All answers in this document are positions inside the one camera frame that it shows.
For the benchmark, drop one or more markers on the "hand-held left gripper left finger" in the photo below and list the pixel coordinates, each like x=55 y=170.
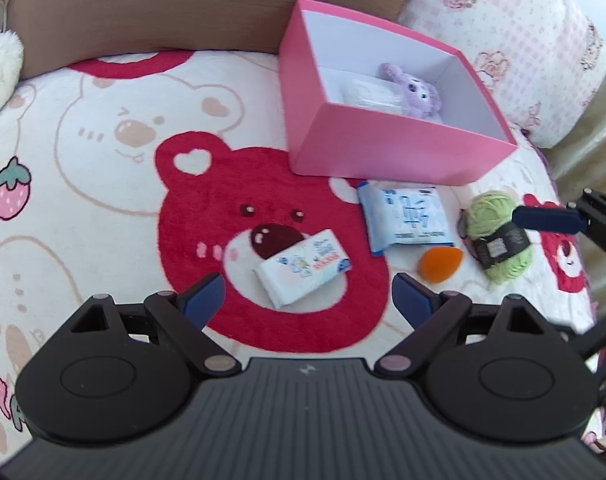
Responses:
x=206 y=297

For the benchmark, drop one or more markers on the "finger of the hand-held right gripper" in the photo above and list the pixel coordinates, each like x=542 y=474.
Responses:
x=548 y=218
x=598 y=332

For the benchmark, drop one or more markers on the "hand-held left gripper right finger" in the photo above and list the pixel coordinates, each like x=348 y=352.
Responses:
x=412 y=296

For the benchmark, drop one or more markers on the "orange makeup sponge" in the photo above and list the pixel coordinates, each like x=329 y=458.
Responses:
x=440 y=264

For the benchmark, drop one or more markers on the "green yarn ball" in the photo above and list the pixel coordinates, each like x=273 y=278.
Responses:
x=488 y=210

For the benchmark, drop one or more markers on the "blue white wipes pack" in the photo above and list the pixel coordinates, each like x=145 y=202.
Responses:
x=408 y=217

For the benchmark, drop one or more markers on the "small white wet wipes pack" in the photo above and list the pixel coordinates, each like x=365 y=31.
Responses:
x=303 y=267

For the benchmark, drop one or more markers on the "pink cardboard box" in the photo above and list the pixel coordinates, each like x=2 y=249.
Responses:
x=383 y=150

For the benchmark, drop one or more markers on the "purple plush toy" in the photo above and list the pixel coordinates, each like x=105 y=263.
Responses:
x=415 y=92

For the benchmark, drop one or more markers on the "clear floss pick box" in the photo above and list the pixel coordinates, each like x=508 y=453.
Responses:
x=370 y=95

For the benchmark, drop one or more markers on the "beige cloth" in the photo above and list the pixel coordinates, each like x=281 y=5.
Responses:
x=593 y=135

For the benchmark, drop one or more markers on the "bear printed blanket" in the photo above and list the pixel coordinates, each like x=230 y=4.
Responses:
x=83 y=210

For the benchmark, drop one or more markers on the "pink checked pillow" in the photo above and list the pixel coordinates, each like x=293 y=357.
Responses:
x=523 y=35

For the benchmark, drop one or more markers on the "brown pillow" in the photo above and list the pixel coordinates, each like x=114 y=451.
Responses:
x=158 y=5

